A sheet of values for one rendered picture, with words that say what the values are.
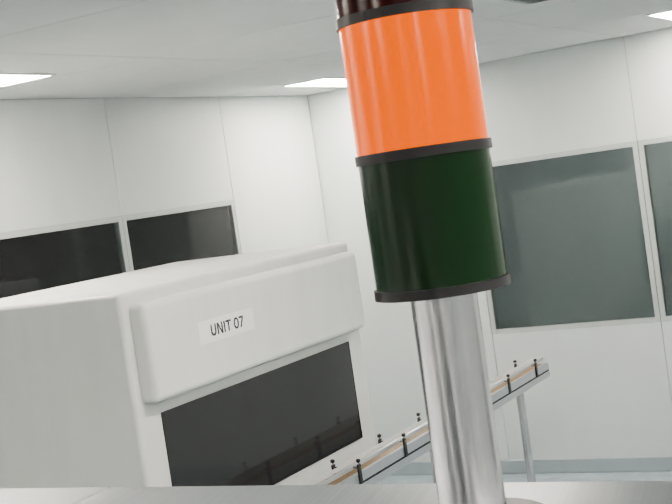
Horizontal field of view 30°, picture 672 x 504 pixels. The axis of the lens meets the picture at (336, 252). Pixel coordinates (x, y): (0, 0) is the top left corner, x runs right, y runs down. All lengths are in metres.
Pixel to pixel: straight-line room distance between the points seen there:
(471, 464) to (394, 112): 0.13
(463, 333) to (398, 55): 0.10
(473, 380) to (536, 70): 8.41
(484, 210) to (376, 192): 0.04
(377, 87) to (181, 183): 7.63
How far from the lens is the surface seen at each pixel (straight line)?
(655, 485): 0.55
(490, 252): 0.45
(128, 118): 7.74
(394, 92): 0.44
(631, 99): 8.66
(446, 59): 0.45
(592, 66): 8.73
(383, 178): 0.45
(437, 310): 0.45
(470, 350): 0.46
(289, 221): 9.12
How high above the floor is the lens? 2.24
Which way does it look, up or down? 3 degrees down
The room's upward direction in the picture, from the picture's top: 8 degrees counter-clockwise
